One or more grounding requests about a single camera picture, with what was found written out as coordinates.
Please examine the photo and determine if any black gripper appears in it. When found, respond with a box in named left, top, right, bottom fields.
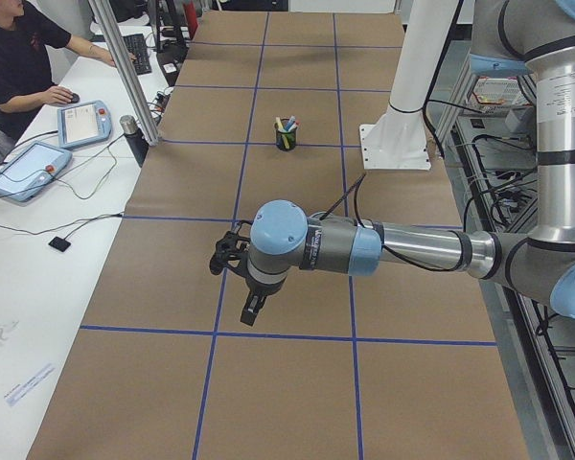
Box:
left=240, top=277, right=274, bottom=326

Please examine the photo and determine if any blue highlighter pen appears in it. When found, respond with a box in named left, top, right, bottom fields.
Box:
left=285, top=115, right=296, bottom=132

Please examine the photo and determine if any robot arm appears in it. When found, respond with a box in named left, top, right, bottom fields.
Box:
left=240, top=1, right=575, bottom=325

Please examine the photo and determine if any black mesh pen cup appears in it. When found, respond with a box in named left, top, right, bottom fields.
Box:
left=274, top=122, right=299, bottom=151

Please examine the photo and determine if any yellow highlighter pen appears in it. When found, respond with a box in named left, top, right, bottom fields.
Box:
left=275, top=117, right=286, bottom=132

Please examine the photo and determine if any small black puck device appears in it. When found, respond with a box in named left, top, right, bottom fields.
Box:
left=48, top=237, right=71, bottom=252

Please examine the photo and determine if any black water bottle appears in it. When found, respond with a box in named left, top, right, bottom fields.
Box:
left=119, top=115, right=149, bottom=168

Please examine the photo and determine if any upper teach pendant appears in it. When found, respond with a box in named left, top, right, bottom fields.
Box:
left=57, top=100, right=112, bottom=150

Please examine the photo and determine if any teach pendant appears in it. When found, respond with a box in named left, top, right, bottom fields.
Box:
left=0, top=142, right=72, bottom=202
left=57, top=100, right=112, bottom=150

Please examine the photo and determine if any lower teach pendant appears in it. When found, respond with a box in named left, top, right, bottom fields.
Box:
left=0, top=142, right=72, bottom=202

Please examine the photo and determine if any black keyboard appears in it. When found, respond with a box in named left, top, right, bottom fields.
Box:
left=123, top=34, right=152, bottom=75

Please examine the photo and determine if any seated person in black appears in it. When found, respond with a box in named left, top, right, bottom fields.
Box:
left=0, top=1, right=115, bottom=140

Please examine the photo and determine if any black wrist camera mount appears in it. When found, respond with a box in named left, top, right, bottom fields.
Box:
left=209, top=220, right=252, bottom=278

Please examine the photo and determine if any aluminium frame post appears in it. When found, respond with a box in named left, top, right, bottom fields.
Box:
left=89, top=0, right=159, bottom=146

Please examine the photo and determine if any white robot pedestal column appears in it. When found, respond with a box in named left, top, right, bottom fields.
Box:
left=359, top=0, right=462, bottom=171

